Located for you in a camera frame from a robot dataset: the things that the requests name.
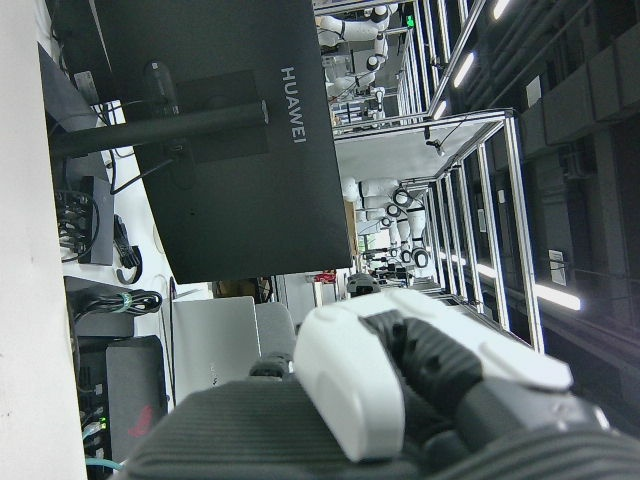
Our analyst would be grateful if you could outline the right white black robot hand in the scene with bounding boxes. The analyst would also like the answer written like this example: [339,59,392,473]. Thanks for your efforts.
[122,287,640,480]

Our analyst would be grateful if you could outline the grey office chair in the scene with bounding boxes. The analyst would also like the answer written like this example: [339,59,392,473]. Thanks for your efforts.
[253,301,297,362]

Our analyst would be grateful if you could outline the silver laptop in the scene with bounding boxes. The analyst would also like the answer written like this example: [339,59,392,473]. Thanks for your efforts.
[171,295,262,401]

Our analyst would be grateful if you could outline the white humanoid robot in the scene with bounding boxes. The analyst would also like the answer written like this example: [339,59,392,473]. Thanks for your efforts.
[316,1,402,122]
[342,176,432,270]

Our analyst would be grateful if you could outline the black mini computer red logo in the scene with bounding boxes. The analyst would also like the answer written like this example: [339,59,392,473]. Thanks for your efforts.
[103,334,170,465]

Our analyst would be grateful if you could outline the black Huawei monitor with stand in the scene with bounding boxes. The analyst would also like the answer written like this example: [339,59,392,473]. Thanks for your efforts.
[37,0,354,285]

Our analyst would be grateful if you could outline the ceiling strip light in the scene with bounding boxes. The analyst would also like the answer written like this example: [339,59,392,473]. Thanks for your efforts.
[451,51,477,90]

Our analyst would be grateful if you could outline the small black box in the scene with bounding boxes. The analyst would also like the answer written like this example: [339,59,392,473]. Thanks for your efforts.
[49,0,116,84]

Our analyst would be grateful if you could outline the coiled black cable green tie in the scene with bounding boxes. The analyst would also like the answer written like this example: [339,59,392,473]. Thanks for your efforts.
[73,290,165,320]

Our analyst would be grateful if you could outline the aluminium frame cage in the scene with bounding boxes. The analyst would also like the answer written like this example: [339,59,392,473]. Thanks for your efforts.
[329,0,547,354]

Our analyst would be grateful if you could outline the black folded power cable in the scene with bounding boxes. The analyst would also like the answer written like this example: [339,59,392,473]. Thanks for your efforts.
[113,213,145,285]

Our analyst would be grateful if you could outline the teal network cable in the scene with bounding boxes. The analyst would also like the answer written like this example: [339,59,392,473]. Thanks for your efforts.
[84,456,124,474]

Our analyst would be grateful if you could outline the black dock box with cables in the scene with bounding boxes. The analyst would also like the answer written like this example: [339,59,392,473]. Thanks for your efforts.
[55,175,117,266]

